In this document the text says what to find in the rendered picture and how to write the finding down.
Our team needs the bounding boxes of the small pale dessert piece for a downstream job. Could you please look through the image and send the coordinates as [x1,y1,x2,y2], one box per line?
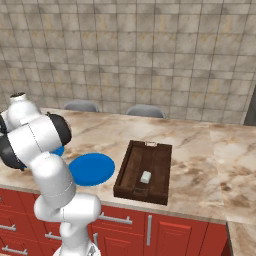
[140,170,152,185]

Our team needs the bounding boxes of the silver drawer handle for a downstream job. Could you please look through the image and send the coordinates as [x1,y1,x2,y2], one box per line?
[97,212,133,226]
[0,223,17,232]
[44,231,63,242]
[1,245,29,256]

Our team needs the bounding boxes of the silver cupboard door handle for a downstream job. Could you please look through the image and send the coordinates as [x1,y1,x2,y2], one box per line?
[92,232,100,250]
[146,214,153,247]

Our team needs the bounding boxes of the red drawer front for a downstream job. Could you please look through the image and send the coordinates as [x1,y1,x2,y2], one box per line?
[90,204,148,247]
[0,188,40,241]
[0,232,43,256]
[18,191,64,256]

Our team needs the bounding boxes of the dark brown wooden tray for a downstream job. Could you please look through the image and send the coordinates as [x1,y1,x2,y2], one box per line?
[113,140,173,206]

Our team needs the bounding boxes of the blue round plate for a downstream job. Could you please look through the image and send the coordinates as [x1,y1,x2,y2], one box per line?
[50,145,65,157]
[68,152,116,187]

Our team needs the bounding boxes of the red cupboard door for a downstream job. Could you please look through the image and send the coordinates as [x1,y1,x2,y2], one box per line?
[143,212,210,256]
[90,227,146,256]

